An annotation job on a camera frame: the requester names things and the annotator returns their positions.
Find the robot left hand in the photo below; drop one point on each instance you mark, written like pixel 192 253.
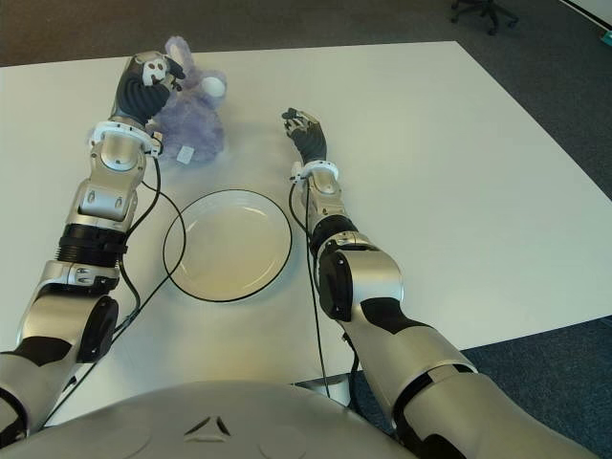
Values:
pixel 138 95

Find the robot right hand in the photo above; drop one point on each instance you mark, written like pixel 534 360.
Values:
pixel 311 141

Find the purple plush bunny doll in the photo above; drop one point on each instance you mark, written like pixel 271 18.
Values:
pixel 196 119

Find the robot right arm silver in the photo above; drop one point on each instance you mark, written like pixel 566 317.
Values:
pixel 397 306

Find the robot left arm silver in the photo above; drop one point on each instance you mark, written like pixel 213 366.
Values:
pixel 81 268

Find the white plate black rim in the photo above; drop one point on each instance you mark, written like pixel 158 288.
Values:
pixel 229 247

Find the black office chair base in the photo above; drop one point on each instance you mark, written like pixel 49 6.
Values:
pixel 484 12

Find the white table leg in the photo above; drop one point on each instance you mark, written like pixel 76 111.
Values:
pixel 334 385

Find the silver robot torso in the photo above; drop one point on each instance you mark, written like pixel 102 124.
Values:
pixel 201 421

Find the teal box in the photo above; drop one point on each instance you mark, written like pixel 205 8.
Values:
pixel 606 39

